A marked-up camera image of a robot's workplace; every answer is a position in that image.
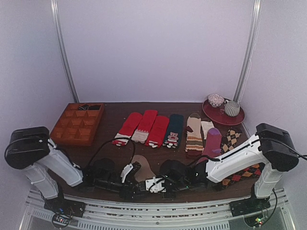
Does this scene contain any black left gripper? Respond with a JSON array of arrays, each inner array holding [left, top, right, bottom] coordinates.
[[94, 176, 147, 202]]

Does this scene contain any tan ribbed sock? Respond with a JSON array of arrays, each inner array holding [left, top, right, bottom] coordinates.
[[132, 155, 156, 187]]

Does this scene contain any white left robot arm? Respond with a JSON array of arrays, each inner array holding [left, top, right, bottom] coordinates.
[[4, 126, 141, 213]]

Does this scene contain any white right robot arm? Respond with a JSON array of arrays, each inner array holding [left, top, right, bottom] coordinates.
[[138, 123, 301, 212]]

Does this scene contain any red sock beige cuff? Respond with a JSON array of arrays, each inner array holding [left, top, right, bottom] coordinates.
[[131, 110, 158, 144]]

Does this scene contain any red sock spotted cuff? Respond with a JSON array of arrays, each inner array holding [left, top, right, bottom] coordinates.
[[145, 115, 169, 148]]

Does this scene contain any red sock white cuff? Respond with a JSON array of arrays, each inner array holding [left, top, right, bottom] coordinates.
[[112, 112, 142, 146]]

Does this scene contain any beige brown striped sock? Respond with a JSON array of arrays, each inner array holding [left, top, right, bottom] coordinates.
[[185, 113, 203, 159]]

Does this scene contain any dark green monkey sock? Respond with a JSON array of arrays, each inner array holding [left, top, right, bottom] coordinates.
[[162, 114, 184, 149]]

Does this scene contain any magenta purple sock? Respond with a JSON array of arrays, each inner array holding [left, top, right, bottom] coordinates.
[[196, 128, 222, 164]]

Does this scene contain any wooden compartment tray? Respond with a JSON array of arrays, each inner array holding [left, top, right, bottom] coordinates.
[[50, 103, 105, 146]]

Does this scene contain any cream short sock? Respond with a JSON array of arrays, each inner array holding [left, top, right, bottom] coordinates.
[[201, 120, 214, 140]]

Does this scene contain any striped rolled sock in tray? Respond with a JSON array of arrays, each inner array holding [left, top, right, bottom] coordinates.
[[78, 104, 89, 111]]

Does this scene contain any brown argyle sock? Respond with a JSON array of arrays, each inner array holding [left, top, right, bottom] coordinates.
[[220, 128, 242, 155]]

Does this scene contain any red round plate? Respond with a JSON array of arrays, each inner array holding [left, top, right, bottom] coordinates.
[[202, 100, 245, 126]]

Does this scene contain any red orange argyle sock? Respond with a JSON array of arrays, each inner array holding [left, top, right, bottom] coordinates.
[[213, 163, 265, 191]]

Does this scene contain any white patterned bowl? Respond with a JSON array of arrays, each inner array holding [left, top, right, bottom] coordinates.
[[208, 94, 224, 107]]

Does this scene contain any grey striped mug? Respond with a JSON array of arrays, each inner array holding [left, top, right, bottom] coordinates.
[[224, 100, 240, 117]]

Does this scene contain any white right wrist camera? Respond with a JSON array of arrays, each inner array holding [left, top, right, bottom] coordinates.
[[145, 177, 166, 194]]

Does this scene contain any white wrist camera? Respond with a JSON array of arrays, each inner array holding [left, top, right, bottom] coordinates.
[[145, 177, 166, 194], [120, 163, 133, 183]]

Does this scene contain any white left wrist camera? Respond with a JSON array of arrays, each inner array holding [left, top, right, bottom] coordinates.
[[120, 163, 133, 183]]

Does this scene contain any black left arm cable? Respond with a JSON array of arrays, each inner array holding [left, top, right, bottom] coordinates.
[[86, 138, 136, 168]]

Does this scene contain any left aluminium frame post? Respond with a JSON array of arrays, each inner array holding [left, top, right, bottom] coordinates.
[[50, 0, 80, 103]]

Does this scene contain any aluminium frame post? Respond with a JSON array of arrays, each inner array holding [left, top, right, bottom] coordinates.
[[234, 0, 262, 103], [50, 0, 80, 103]]

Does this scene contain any right aluminium frame post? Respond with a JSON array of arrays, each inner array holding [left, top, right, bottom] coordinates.
[[234, 0, 262, 103]]

